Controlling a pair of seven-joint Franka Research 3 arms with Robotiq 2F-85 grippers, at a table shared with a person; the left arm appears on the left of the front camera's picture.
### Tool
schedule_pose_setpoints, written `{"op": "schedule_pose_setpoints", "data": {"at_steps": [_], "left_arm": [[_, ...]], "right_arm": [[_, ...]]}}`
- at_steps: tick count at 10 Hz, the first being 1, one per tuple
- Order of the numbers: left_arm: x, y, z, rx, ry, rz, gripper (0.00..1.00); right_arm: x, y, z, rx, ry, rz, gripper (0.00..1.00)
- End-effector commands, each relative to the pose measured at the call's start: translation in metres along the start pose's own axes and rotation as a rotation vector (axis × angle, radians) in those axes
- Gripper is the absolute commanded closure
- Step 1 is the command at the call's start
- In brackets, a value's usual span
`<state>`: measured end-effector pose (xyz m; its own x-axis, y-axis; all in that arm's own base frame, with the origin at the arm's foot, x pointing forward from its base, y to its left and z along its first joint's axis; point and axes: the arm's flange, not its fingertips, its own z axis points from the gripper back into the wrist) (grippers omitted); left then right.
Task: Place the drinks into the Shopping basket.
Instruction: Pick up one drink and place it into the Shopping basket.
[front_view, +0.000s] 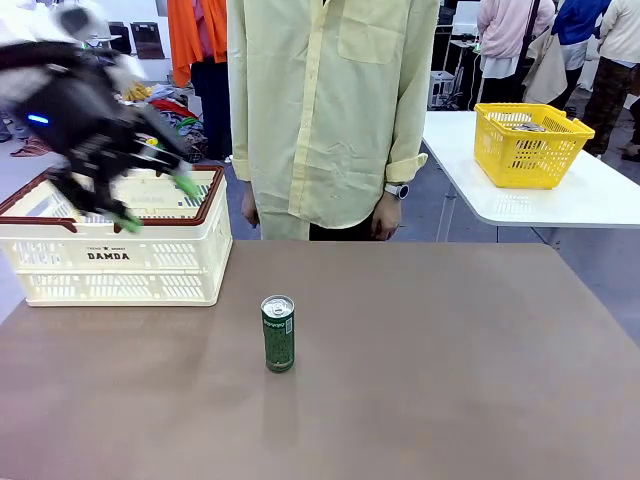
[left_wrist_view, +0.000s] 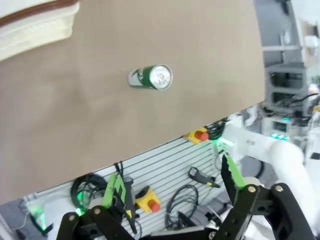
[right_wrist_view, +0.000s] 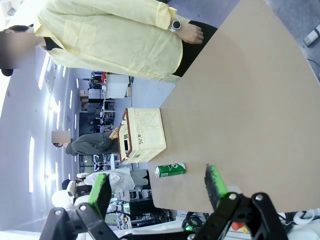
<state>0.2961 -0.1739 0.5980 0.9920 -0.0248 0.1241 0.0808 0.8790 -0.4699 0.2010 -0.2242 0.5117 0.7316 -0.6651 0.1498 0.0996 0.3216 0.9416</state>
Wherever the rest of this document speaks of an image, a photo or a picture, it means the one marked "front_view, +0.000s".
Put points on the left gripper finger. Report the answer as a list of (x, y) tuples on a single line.
[(117, 210), (170, 155)]

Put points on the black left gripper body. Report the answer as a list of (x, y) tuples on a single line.
[(75, 125)]

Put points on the dark green drink can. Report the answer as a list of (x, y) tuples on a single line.
[(278, 340)]

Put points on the person right forearm yellow sleeve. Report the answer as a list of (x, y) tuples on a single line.
[(242, 150)]

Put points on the person left forearm yellow sleeve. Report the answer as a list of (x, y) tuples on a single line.
[(412, 145)]

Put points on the cream plastic shopping basket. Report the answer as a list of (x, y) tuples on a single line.
[(100, 280)]

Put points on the yellow plastic basket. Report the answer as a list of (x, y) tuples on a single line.
[(525, 160)]

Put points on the person right hand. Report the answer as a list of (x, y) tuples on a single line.
[(250, 210)]

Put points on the person left hand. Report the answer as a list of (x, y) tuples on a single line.
[(387, 220)]

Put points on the colourful clothes pile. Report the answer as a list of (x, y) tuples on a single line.
[(175, 107)]

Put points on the reddish clothes pile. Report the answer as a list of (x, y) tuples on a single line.
[(30, 147)]

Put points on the black chair back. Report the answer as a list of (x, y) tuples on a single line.
[(120, 37), (147, 42)]

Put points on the person in orange top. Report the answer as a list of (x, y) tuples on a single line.
[(182, 40)]

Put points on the person in yellow shirt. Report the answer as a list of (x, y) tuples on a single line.
[(325, 125)]

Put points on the white wristwatch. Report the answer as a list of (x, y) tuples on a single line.
[(398, 190)]

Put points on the white computer case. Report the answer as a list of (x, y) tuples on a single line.
[(442, 87)]

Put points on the white table leg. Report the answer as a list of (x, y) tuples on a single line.
[(445, 220)]

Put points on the silver top drink can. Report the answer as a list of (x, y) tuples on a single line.
[(537, 129), (522, 127)]

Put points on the person in pink sweater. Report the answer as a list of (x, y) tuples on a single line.
[(510, 30)]

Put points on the beige coat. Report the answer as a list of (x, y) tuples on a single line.
[(547, 70)]

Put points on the white side table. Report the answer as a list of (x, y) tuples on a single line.
[(590, 200)]

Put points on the person in blue jacket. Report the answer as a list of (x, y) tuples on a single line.
[(580, 25)]

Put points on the person in cream sweater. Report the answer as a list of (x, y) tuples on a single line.
[(622, 35)]

